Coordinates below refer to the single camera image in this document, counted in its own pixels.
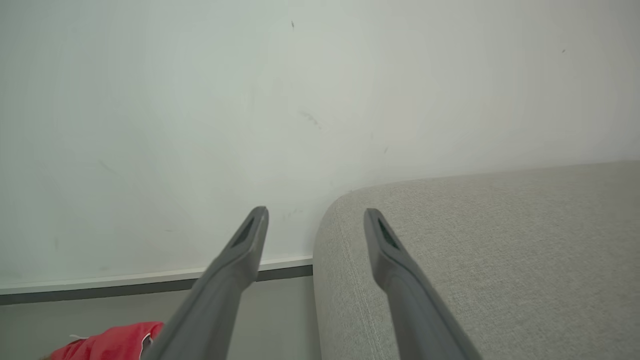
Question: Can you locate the red garment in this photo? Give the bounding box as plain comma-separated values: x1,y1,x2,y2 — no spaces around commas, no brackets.
49,321,165,360

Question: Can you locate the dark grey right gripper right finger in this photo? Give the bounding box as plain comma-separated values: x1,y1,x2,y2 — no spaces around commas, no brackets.
363,208,483,360

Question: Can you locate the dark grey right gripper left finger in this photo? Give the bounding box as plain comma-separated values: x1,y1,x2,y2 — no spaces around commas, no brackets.
142,206,270,360

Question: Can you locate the light grey fabric sofa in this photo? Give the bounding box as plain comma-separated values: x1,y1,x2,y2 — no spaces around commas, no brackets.
312,160,640,360

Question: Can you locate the white and grey baseboard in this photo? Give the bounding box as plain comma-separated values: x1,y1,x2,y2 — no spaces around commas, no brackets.
0,256,314,306

